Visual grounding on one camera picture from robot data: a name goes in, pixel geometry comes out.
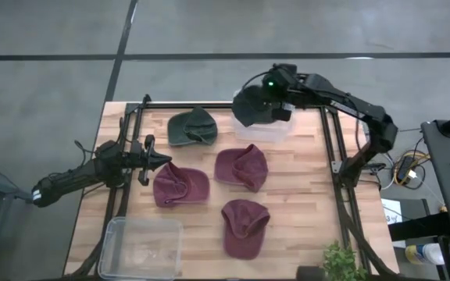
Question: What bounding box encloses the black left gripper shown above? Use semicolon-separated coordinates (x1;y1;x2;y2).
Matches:
130;134;173;187

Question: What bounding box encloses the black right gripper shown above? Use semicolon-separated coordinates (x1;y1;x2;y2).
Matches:
262;69;302;122

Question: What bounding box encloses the black cap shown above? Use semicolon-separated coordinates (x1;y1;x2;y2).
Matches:
231;84;285;128

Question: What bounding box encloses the maroon cap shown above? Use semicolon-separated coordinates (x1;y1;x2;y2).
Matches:
220;198;271;261
213;143;270;194
152;161;211;208

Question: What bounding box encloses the clear plastic bin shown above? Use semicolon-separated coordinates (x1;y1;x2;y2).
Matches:
231;89;295;144
97;216;184;281

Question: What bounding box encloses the dark green cap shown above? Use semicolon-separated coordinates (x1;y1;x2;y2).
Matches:
167;105;219;148

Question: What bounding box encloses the black power strip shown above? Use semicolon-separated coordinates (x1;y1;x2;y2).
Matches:
396;155;417;184

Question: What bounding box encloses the white paper sheet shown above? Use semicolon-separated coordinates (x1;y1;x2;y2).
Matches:
380;197;406;226

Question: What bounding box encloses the green leafy plant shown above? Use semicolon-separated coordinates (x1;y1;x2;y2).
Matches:
321;240;369;281

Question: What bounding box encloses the black plant pot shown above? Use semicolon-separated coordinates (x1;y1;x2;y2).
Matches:
295;265;327;281

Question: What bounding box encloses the black side shelf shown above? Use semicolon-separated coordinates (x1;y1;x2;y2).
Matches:
387;198;450;242

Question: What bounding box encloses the white spray bottle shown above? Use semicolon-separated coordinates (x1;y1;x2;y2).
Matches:
404;242;445;266

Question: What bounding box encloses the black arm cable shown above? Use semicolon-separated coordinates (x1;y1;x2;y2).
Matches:
73;139;96;167

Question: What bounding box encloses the black aluminium table frame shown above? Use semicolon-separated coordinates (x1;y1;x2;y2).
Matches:
63;93;402;281

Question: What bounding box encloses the yellow cable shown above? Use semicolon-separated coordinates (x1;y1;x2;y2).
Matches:
391;151;432;186

